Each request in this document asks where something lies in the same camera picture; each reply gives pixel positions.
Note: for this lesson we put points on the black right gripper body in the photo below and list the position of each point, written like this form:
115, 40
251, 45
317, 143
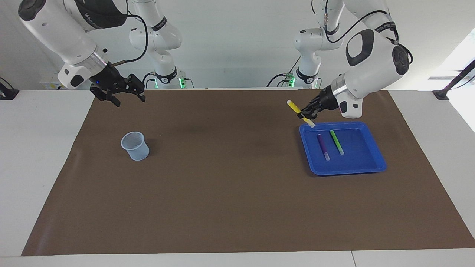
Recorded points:
109, 79

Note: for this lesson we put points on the green pen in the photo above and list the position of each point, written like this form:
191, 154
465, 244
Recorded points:
337, 142

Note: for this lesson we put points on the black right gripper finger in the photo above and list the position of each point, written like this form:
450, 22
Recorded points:
135, 85
104, 94

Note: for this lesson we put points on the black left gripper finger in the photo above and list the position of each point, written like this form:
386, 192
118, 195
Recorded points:
308, 115
313, 105

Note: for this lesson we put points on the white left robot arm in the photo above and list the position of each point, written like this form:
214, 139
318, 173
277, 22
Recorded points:
371, 63

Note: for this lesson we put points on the blue plastic tray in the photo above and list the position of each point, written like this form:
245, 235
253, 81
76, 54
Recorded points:
367, 163

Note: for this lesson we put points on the yellow pen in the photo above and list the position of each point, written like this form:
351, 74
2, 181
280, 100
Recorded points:
294, 106

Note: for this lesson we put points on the purple pen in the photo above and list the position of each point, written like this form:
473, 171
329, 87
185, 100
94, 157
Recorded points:
323, 146

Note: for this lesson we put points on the brown table mat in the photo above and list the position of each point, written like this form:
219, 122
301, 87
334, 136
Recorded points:
230, 193

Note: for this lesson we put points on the translucent plastic cup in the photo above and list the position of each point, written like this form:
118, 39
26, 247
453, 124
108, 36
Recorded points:
136, 148

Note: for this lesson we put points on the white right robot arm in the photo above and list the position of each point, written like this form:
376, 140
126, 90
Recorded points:
55, 29

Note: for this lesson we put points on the black camera stand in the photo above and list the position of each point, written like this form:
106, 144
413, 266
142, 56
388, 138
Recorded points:
451, 87

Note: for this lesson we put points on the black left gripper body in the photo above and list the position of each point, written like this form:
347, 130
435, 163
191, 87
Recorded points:
326, 101

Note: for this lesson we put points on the black table clamp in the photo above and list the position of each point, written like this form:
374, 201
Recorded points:
8, 93

